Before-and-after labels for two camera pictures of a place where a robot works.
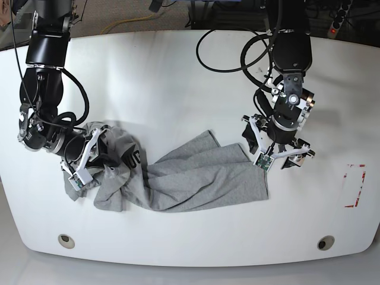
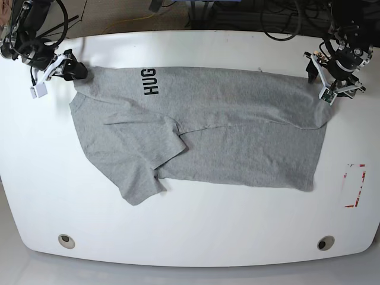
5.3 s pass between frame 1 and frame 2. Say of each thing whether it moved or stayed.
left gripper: moved
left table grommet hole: stayed
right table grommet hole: stayed
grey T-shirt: moved
